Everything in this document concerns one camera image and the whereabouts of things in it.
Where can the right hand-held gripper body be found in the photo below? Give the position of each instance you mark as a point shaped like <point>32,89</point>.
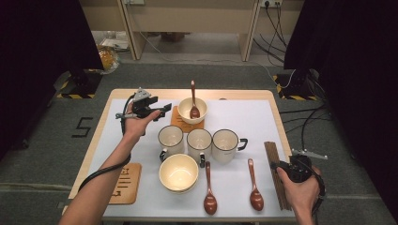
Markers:
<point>298,170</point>

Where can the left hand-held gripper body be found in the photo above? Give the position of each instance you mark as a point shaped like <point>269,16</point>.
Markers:
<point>142,108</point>

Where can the bundle of wooden chopsticks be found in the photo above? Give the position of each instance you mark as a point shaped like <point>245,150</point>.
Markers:
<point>272,150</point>

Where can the cream ceramic bowl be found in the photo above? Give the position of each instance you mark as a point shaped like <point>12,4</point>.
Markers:
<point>178,172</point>
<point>186,109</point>
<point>180,191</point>

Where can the carved wooden coaster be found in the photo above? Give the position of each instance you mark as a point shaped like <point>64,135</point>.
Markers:
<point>128,187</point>
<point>181,125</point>

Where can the brown wooden spoon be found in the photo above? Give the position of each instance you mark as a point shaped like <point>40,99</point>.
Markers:
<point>210,203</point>
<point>194,112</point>
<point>256,200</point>

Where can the person's left hand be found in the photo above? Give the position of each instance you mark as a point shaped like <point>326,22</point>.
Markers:
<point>137,126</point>

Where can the person's right hand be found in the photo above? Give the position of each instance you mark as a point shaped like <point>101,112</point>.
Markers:
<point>302,195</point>

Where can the cream mug with black rim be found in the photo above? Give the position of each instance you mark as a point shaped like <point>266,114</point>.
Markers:
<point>199,140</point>
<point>171,137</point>
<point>225,142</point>

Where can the clear bag with orange contents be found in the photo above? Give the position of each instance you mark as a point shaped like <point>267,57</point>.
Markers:
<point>108,61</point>

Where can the black stand base striped tape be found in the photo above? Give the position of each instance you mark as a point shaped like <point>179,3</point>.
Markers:
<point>81,84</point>
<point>295,84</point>

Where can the white table mat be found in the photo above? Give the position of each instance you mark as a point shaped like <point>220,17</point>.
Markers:
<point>237,112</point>

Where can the clear plastic packet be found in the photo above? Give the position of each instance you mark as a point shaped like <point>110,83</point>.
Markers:
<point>115,43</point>

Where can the beige wooden desk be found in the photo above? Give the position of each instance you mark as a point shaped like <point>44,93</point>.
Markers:
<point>194,18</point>

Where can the black curtain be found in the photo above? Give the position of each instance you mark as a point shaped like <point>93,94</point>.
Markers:
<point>359,78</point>
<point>37,62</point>

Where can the grey table clamp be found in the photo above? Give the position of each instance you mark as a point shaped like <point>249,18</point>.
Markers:
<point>61,205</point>

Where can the white wall socket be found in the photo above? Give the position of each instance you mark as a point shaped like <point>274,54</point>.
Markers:
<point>272,3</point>

